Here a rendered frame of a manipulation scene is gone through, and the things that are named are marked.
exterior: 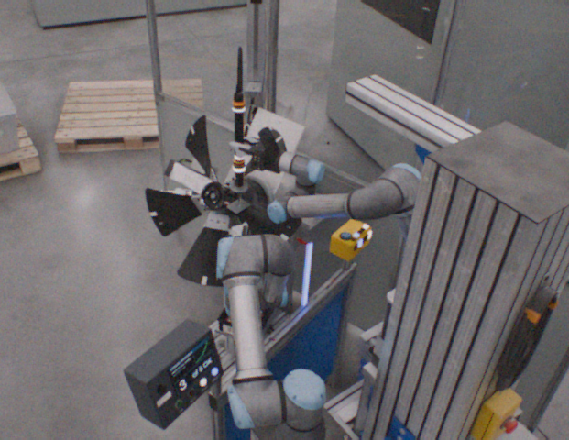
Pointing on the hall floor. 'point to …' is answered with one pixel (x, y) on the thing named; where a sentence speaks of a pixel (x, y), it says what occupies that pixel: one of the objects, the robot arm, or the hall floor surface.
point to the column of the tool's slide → (258, 43)
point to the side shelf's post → (290, 278)
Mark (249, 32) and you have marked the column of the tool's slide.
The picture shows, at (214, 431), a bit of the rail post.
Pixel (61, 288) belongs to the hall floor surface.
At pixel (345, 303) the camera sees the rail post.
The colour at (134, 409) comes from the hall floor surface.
